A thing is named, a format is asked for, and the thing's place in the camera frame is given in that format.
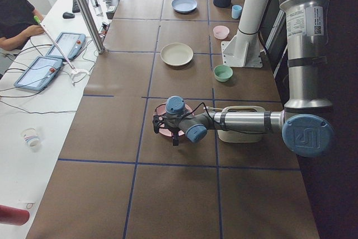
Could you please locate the pink plate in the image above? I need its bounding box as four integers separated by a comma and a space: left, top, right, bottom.
154, 103, 192, 137

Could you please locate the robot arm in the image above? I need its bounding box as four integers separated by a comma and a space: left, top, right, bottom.
153, 0, 335, 157

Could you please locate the blue teach pendant near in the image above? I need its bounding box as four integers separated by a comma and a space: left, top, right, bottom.
14, 57, 63, 92

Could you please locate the green bowl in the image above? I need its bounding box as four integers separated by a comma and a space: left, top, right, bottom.
213, 64, 233, 82

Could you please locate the blue teach pendant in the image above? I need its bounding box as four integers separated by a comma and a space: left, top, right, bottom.
46, 32, 86, 61
14, 57, 63, 92

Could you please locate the light blue cup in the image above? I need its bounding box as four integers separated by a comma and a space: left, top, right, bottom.
231, 4, 242, 20

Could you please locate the red cylinder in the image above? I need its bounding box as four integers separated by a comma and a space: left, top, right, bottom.
0, 205, 30, 226

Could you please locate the white grabber stick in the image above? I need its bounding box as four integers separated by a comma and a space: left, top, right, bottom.
34, 15, 90, 86

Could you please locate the black keyboard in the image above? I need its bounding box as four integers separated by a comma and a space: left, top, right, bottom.
72, 0, 88, 13

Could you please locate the blue plate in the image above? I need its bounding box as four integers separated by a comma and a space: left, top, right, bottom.
171, 0, 197, 14

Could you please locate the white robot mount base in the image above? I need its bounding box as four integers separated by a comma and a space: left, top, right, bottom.
222, 0, 269, 68

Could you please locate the paper cup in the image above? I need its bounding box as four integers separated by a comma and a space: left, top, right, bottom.
21, 128, 40, 149

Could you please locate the white toaster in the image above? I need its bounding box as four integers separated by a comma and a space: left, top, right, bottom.
218, 106, 265, 143

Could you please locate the blue teach pendant far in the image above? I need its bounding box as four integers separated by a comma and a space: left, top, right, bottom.
46, 32, 86, 61

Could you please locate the black computer mouse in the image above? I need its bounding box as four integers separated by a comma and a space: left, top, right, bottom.
62, 12, 75, 19

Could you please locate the pink bowl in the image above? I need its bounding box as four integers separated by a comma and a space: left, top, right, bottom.
213, 25, 230, 40

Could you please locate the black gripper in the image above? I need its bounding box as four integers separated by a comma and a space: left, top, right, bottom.
164, 119, 182, 146

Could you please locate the aluminium frame post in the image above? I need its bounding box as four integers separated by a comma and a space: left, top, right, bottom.
76, 0, 105, 54

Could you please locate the seated person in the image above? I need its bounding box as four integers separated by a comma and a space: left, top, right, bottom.
0, 0, 45, 80

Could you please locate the cream white plate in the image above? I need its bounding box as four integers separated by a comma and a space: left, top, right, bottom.
160, 43, 194, 67

